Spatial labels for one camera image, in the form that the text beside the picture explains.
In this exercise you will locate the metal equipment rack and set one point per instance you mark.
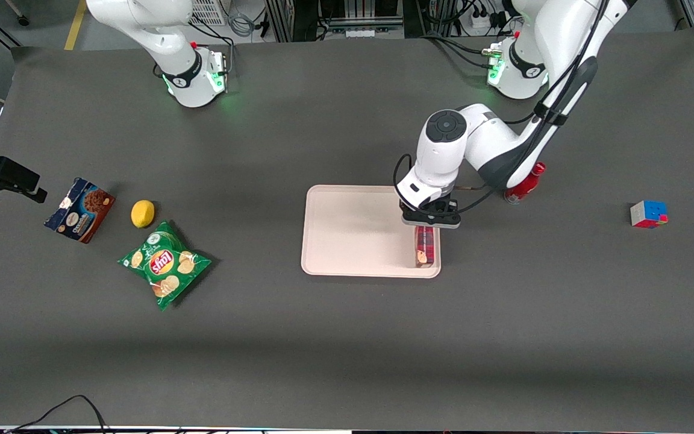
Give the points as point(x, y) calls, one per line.
point(281, 18)

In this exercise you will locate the red cookie box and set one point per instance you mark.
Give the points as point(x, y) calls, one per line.
point(425, 247)

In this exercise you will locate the pale pink plastic tray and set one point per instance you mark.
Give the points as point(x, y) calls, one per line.
point(353, 232)

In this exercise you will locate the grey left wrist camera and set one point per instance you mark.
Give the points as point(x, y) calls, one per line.
point(437, 222)

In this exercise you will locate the blue chocolate cookie box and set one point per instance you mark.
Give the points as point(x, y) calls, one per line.
point(81, 211)

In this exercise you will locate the chair leg with caster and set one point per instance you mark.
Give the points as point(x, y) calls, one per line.
point(23, 20)

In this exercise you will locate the white vented box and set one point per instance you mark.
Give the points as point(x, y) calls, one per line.
point(208, 12)

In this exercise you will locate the green chips bag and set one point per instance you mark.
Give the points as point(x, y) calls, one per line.
point(165, 265)

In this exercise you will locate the red drink bottle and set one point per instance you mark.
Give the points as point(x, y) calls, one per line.
point(528, 187)

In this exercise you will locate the colourful puzzle cube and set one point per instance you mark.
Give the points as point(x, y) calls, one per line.
point(648, 214)

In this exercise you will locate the white power strip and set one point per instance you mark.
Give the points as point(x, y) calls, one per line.
point(362, 32)

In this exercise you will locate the yellow lemon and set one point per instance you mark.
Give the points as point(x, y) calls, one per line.
point(143, 214)

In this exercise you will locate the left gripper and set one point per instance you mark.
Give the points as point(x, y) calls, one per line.
point(440, 206)

